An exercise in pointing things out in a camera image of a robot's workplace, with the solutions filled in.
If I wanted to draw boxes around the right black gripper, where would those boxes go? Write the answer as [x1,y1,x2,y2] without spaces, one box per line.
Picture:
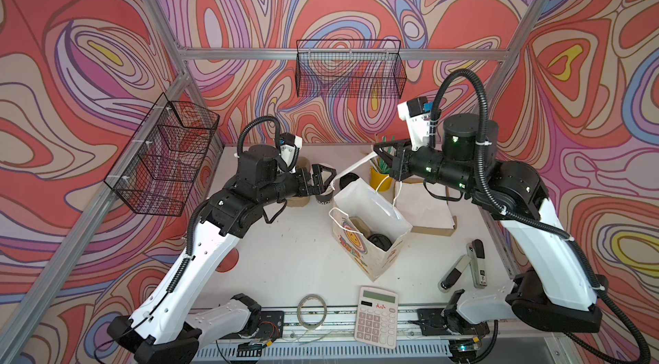
[375,136,480,194]

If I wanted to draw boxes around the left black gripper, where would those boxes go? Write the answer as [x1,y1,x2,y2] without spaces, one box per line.
[258,164,337,209]

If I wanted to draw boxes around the black plastic cup lid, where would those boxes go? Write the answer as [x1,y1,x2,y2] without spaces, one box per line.
[368,234,392,252]

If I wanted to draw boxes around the white paper takeout bag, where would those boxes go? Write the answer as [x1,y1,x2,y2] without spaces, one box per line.
[328,152,414,283]

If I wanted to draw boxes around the single pulp cup carrier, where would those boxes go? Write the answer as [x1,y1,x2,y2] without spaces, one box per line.
[345,216,372,239]

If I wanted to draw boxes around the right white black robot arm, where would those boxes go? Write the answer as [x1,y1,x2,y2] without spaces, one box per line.
[373,96,651,363]

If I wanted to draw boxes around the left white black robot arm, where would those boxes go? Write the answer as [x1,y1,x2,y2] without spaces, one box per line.
[107,136,336,363]

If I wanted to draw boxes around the stack of paper coffee cups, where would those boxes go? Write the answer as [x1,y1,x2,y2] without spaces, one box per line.
[315,190,334,204]

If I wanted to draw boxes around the bundle of wrapped straws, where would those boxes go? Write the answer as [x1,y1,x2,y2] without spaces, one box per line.
[371,136,396,174]

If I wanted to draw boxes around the stack of black cup lids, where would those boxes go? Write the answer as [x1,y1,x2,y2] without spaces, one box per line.
[339,172,360,190]

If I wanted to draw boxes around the yellow metal bucket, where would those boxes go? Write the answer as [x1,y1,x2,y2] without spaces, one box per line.
[369,167,393,193]

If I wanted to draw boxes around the brown napkin holder box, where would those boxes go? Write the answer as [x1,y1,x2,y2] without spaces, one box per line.
[393,177,458,237]

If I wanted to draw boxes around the white paper napkins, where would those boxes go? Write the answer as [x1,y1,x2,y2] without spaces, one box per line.
[395,182,456,231]

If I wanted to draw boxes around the cup of coloured pencils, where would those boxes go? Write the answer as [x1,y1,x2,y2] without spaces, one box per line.
[216,248,240,273]

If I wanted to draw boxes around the silver black stapler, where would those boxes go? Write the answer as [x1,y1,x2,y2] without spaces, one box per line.
[438,239,487,292]

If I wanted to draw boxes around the white desk calculator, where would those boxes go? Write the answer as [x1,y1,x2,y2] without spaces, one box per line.
[354,286,399,350]

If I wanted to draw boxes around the black wire basket back wall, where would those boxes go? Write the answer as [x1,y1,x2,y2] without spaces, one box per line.
[295,38,408,100]

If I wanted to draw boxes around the black wire basket wall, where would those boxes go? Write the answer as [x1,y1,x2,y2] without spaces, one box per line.
[104,94,219,216]
[295,38,408,100]

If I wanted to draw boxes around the aluminium frame rail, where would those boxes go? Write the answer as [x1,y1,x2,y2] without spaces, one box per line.
[178,47,511,62]

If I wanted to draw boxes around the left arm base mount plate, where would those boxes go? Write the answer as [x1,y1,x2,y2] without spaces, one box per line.
[221,310,285,341]

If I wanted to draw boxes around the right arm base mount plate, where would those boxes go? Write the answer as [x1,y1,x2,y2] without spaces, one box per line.
[412,289,490,338]

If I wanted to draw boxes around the black wire basket left wall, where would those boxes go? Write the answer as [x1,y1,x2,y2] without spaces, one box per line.
[104,94,219,216]

